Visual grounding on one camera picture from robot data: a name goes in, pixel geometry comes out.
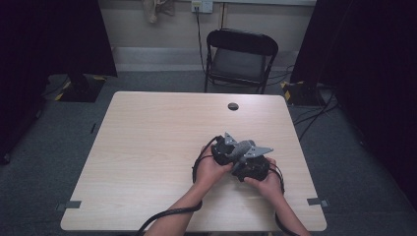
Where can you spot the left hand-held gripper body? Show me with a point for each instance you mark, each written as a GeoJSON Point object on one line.
{"type": "Point", "coordinates": [221, 152]}

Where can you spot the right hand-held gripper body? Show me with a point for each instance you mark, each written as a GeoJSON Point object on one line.
{"type": "Point", "coordinates": [252, 168]}

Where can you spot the grey terry cloth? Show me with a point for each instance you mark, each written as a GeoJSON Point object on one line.
{"type": "Point", "coordinates": [242, 149]}

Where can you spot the person's left hand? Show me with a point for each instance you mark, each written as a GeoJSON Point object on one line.
{"type": "Point", "coordinates": [206, 170]}

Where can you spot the person's right hand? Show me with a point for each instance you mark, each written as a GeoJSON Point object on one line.
{"type": "Point", "coordinates": [270, 185]}

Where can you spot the grey tape strip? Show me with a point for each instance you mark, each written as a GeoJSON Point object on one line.
{"type": "Point", "coordinates": [316, 202]}
{"type": "Point", "coordinates": [70, 205]}

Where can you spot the black stand base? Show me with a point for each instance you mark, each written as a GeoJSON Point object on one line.
{"type": "Point", "coordinates": [303, 95]}
{"type": "Point", "coordinates": [82, 91]}

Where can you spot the black folding chair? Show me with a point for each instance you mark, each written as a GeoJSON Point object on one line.
{"type": "Point", "coordinates": [241, 64]}

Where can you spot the small black floor tape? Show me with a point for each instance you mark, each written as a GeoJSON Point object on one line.
{"type": "Point", "coordinates": [93, 128]}

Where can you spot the beige hanging cloth bag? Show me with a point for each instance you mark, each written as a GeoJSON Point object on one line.
{"type": "Point", "coordinates": [157, 10]}

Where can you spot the dark curtain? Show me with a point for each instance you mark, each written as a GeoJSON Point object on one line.
{"type": "Point", "coordinates": [49, 32]}
{"type": "Point", "coordinates": [377, 65]}

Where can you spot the white wall socket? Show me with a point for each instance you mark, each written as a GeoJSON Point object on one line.
{"type": "Point", "coordinates": [202, 6]}

